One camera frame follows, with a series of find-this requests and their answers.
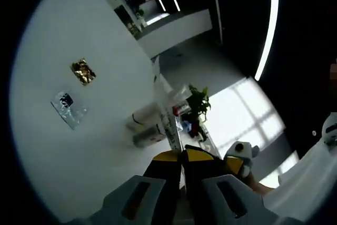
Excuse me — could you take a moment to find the white chest-worn device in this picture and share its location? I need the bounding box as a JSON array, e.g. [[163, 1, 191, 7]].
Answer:
[[321, 115, 337, 146]]

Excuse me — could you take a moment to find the white red-collared pump skincare bottle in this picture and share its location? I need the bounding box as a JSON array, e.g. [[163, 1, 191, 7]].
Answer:
[[125, 84, 193, 131]]

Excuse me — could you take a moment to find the large window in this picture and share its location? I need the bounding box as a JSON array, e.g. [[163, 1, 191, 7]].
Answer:
[[209, 79, 287, 152]]

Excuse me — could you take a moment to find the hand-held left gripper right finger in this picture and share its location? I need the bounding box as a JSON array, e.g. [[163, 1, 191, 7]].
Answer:
[[184, 144, 277, 225]]

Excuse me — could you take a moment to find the red bag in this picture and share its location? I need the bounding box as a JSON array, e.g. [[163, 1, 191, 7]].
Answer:
[[189, 119, 205, 139]]

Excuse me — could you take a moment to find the green potted plant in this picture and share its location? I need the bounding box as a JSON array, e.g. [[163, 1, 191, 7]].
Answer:
[[187, 84, 212, 142]]

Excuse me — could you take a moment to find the gold skincare sachet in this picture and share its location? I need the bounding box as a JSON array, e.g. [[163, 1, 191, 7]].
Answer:
[[70, 57, 97, 86]]

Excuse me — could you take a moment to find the silver clear-capped skincare bottle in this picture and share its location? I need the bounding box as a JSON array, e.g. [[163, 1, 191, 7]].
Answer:
[[132, 126, 169, 149]]

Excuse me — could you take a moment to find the silver blue skincare sachet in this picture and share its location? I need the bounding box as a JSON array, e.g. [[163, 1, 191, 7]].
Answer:
[[49, 91, 88, 131]]

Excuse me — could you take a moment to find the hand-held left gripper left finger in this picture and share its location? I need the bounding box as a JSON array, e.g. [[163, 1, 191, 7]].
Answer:
[[101, 149, 184, 225]]

